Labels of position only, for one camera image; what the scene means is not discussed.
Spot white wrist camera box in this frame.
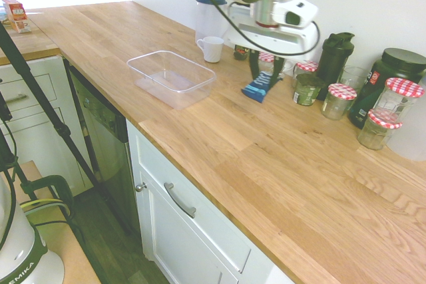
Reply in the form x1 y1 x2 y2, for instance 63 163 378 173
270 0 320 29

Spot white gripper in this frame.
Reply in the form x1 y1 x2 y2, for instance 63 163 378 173
222 1 309 83

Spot silver drawer handle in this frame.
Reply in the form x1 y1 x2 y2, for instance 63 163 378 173
163 182 198 219

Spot green cup with dark lid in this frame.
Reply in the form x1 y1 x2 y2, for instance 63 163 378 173
292 73 327 107

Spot white drawer cabinet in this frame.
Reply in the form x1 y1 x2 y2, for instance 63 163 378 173
0 54 95 198

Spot large black protein tub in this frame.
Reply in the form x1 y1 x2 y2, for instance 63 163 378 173
348 47 426 130

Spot white robot base with lettering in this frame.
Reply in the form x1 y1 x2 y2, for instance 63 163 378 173
0 177 65 284

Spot wooden mounting board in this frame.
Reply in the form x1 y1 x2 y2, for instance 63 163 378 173
0 160 101 284

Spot spice jar with dark lid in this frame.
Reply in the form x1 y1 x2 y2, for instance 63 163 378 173
232 45 250 62

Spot glass jar red checked lid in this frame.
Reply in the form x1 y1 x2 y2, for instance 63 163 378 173
356 108 403 151
320 82 358 121

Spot orange and white carton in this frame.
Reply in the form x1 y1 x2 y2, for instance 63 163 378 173
1 0 33 35

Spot clear drinking glass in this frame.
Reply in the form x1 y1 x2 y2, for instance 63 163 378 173
338 65 369 94

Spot white kitchen cabinet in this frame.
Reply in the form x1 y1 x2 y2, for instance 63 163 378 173
125 118 300 284

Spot yellow green cables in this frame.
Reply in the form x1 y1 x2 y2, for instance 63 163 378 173
19 198 73 219

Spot black camera tripod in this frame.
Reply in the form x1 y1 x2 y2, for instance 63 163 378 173
0 21 136 237

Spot stainless steel dishwasher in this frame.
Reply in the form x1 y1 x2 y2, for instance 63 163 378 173
64 59 141 235

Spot silver drawer pull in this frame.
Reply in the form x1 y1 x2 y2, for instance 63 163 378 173
4 93 29 105

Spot black shaker bottle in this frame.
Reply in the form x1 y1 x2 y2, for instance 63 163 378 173
315 31 356 102

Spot blue protein bar wrapper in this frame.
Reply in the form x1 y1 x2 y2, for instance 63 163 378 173
240 71 284 104

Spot dark green clamp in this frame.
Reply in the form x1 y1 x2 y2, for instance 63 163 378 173
19 174 75 222

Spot small jar red checked lid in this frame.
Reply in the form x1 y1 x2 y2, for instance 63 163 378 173
257 52 276 77
292 60 320 89

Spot clear pitcher with blue lid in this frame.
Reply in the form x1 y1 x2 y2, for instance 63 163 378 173
193 0 234 47

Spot large jar red checked lid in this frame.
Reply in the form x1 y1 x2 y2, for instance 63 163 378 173
370 77 426 124

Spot white ceramic mug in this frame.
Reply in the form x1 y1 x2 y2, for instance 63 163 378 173
196 35 225 64

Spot clear plastic container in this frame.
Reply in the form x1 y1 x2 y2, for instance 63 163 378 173
126 49 218 111

